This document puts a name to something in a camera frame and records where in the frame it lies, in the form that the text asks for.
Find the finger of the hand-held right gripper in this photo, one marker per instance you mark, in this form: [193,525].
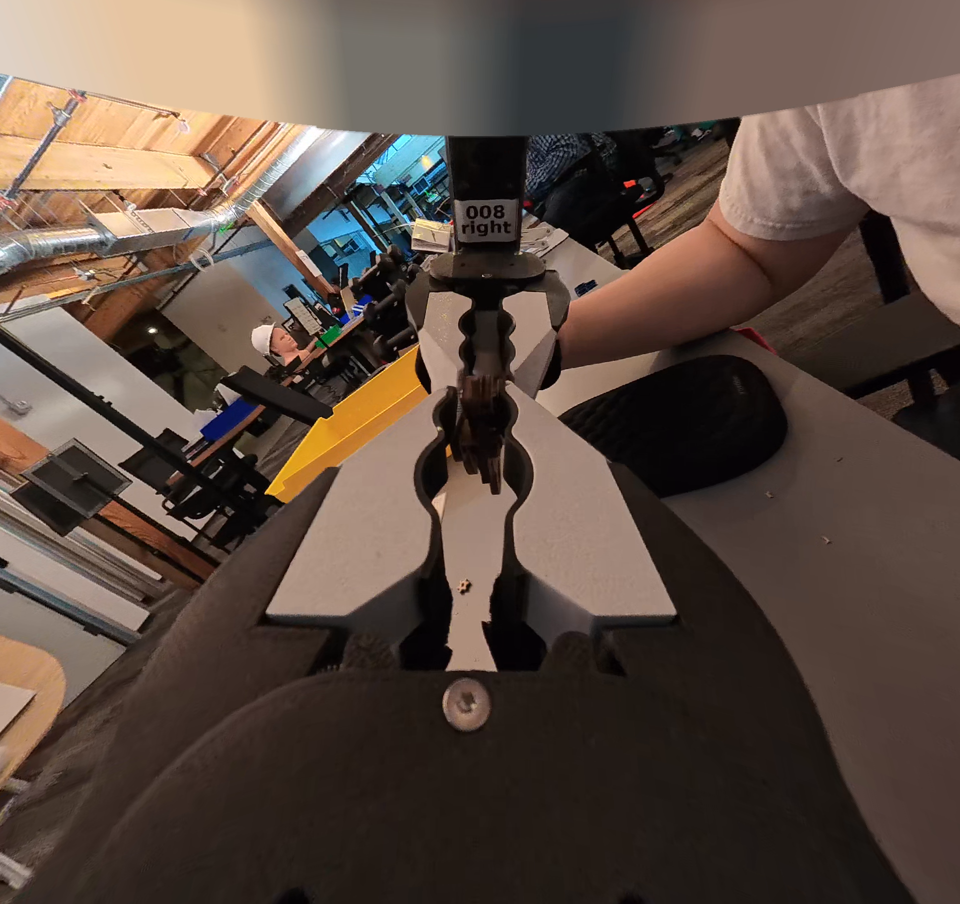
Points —
[536,334]
[439,334]

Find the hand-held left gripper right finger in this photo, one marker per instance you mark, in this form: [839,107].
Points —
[592,544]

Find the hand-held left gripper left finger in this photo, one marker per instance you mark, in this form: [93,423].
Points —
[352,544]

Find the small wooden gear assembly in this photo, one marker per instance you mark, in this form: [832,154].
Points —
[480,431]

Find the person's right forearm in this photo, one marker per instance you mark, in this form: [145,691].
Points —
[675,296]

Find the rack of black dumbbells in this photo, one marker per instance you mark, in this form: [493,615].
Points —
[386,296]

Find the pale background table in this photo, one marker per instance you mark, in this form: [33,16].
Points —
[592,266]

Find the green storage bin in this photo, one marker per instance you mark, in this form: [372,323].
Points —
[330,335]

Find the yellow plastic bin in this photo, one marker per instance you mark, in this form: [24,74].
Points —
[352,424]

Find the black quilted pad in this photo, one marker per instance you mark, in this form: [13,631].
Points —
[675,424]

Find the black office chair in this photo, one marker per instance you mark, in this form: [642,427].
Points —
[202,484]

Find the black flat board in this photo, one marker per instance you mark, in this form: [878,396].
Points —
[277,397]

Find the blue storage bin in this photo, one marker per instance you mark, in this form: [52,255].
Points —
[229,420]

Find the white hard hat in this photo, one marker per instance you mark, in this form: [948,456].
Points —
[262,337]

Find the white paper sheet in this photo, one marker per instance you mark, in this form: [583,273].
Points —
[11,705]

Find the black wall box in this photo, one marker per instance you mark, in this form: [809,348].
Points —
[71,484]

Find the metal ventilation duct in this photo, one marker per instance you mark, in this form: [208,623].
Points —
[150,236]

